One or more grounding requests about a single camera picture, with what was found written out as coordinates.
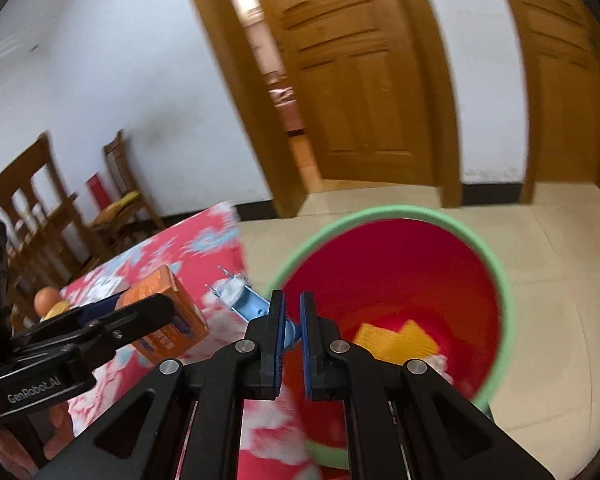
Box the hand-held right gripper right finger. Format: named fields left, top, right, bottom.
left=300, top=291, right=556, bottom=480

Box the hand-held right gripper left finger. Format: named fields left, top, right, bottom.
left=37, top=290, right=287, bottom=480

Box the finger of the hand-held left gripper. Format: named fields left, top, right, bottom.
left=0, top=294, right=176, bottom=418

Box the orange cardboard box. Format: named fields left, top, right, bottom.
left=115, top=264, right=211, bottom=365

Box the yellow foam fruit net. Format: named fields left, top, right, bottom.
left=354, top=321, right=441, bottom=367

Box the cream paper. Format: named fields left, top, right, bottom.
left=424, top=352, right=454, bottom=387

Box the red bin with green rim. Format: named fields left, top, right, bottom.
left=267, top=205, right=509, bottom=469

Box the person's left hand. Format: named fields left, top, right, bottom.
left=0, top=400, right=77, bottom=480

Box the red apple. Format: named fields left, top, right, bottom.
left=34, top=287, right=62, bottom=322

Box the yellow banana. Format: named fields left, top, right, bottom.
left=42, top=301, right=75, bottom=322

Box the red floral tablecloth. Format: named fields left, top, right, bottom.
left=45, top=201, right=323, bottom=480

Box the yellow seat cushion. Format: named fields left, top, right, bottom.
left=92, top=190, right=142, bottom=226

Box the wooden chair with cushion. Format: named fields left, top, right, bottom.
left=91, top=130, right=167, bottom=247

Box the wooden panel door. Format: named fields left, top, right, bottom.
left=240, top=0, right=435, bottom=187
left=522, top=0, right=600, bottom=207

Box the wooden door frame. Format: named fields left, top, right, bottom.
left=177, top=0, right=464, bottom=219
left=490, top=0, right=600, bottom=208

